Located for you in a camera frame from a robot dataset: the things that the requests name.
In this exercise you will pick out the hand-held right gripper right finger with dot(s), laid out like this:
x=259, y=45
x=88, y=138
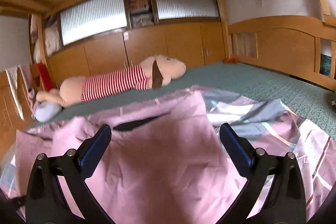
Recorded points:
x=236, y=153

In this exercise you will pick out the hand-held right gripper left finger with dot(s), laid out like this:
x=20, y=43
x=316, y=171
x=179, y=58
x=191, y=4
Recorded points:
x=95, y=153

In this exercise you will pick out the pink jacket with black stripe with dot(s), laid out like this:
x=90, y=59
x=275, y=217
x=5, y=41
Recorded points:
x=157, y=161

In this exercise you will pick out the printed pastel bed sheet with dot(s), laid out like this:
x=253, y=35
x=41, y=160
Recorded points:
x=278, y=134

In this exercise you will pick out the light blue pillow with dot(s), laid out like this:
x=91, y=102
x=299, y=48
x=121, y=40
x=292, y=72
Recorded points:
x=47, y=111

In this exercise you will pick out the plush dog in striped shirt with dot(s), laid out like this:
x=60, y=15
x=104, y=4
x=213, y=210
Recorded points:
x=118, y=82

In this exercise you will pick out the small pink plush toy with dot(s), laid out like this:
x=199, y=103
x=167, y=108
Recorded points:
x=32, y=98

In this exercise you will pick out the red hanging cloth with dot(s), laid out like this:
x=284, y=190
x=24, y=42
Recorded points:
x=46, y=75

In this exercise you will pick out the pink hanging cloth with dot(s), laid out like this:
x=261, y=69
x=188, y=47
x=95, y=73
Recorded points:
x=25, y=75

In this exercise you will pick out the wooden footboard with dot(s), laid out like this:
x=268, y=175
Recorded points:
x=283, y=43

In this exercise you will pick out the stacked bedding on shelf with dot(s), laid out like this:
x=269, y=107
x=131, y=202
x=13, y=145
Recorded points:
x=51, y=37

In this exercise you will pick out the ribbed glass sliding panel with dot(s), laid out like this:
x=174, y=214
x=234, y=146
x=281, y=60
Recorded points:
x=186, y=2
x=92, y=19

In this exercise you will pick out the folded bedding in cabinet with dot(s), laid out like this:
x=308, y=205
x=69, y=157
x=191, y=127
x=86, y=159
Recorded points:
x=140, y=7

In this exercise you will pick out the wooden wall cabinets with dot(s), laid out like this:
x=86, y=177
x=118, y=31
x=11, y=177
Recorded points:
x=162, y=43

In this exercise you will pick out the white wall switch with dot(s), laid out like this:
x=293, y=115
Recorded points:
x=259, y=2

